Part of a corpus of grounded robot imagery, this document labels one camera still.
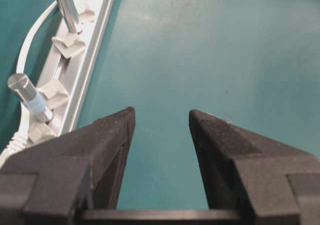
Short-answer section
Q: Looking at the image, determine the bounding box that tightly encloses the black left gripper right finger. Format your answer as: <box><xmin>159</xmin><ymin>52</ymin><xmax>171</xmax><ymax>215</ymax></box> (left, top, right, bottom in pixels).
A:
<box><xmin>188</xmin><ymin>109</ymin><xmax>320</xmax><ymax>225</ymax></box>

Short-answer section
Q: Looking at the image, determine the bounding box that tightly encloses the white flat cable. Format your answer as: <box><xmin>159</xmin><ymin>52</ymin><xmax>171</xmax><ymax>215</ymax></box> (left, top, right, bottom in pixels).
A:
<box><xmin>0</xmin><ymin>0</ymin><xmax>59</xmax><ymax>161</ymax></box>

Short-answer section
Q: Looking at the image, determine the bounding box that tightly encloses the metal post with blue tape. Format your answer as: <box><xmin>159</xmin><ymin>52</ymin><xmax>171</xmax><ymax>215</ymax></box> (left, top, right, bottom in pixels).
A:
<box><xmin>7</xmin><ymin>73</ymin><xmax>53</xmax><ymax>123</ymax></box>

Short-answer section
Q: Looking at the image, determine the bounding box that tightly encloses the aluminium extrusion square frame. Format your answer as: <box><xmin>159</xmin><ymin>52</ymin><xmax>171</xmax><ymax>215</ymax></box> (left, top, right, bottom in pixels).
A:
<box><xmin>23</xmin><ymin>0</ymin><xmax>114</xmax><ymax>147</ymax></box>

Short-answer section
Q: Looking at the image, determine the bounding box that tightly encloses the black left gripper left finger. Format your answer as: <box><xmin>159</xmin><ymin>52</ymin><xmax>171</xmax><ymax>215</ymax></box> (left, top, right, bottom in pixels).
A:
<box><xmin>0</xmin><ymin>107</ymin><xmax>136</xmax><ymax>225</ymax></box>

